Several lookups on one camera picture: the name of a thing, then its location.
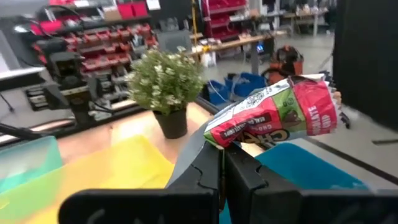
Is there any black divider screen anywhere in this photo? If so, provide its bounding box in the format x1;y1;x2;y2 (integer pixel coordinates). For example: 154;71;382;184
331;0;398;133

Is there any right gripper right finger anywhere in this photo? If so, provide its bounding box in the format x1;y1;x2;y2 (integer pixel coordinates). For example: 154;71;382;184
224;142;398;224

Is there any green plant in black pot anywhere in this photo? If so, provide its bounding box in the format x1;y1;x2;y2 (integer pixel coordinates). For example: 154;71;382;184
125;46;206;140

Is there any wooden workbench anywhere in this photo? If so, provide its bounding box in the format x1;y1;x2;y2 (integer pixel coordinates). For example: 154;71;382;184
186;29;289;75

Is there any dark blue plastic bin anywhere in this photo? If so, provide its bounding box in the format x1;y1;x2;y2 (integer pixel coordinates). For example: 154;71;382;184
219;142;371;224

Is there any red parts bin rack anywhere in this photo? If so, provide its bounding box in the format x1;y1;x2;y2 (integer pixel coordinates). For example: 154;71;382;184
201;0;249;41
29;0;159;103

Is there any blue floor crate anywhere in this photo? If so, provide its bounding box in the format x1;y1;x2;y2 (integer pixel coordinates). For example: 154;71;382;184
206;80;231;106
224;72;267;98

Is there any yellow translucent plastic bin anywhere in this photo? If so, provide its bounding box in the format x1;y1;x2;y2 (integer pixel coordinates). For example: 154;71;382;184
0;134;175;224

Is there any teal translucent plastic bin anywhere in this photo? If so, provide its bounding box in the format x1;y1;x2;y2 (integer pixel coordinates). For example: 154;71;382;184
0;135;64;194

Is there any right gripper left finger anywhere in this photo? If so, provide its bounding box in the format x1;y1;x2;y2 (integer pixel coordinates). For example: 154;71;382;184
58;141;224;224

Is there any orange black shop vacuum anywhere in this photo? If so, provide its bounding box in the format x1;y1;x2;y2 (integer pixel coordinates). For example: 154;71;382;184
262;45;305;85

